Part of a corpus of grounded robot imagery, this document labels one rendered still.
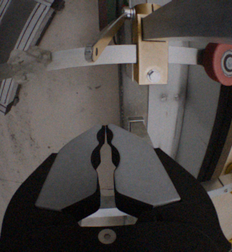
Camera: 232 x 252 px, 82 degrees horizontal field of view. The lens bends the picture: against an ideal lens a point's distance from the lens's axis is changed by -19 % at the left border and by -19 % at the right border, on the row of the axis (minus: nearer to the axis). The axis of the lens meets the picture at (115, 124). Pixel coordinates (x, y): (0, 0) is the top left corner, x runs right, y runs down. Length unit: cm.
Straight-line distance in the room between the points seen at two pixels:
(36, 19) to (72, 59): 74
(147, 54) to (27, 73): 19
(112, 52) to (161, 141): 46
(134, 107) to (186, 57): 23
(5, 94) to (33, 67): 87
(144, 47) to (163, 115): 37
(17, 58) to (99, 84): 92
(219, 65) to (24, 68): 31
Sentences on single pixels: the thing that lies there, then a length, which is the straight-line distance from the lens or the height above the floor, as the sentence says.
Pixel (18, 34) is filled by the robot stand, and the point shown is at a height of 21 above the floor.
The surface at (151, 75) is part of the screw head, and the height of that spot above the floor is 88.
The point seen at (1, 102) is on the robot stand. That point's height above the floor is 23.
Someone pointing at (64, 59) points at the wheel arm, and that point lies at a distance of 27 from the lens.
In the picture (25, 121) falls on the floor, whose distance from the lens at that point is 141.
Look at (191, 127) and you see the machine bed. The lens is 58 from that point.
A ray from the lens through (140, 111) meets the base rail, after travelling 47.
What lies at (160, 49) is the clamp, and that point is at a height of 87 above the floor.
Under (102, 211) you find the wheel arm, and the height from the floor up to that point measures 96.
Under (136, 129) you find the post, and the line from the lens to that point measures 42.
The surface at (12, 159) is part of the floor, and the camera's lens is 177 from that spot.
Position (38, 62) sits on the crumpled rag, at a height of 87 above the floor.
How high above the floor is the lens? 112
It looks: 62 degrees down
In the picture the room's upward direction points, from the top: 172 degrees clockwise
